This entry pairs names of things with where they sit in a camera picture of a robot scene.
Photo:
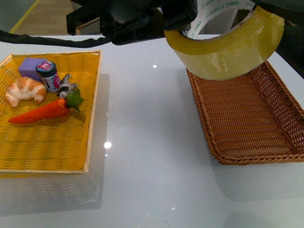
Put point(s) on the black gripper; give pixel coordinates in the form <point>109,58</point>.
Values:
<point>129,21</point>

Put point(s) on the clear packing tape roll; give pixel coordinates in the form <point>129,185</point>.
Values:
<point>234,53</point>

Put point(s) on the brown wicker basket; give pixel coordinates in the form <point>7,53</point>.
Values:
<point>251,119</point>

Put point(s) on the yellow woven basket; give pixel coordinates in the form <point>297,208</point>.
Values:
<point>58,145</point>

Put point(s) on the orange toy carrot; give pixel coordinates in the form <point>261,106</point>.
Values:
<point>57,108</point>

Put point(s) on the panda figurine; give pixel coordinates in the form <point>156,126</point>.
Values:
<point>65,87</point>

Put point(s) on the small dark yogurt jar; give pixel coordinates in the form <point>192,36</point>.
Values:
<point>47,71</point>

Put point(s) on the purple foam cube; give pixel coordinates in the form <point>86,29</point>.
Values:
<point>28,68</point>

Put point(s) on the toy croissant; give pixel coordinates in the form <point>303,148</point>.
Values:
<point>25,88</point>

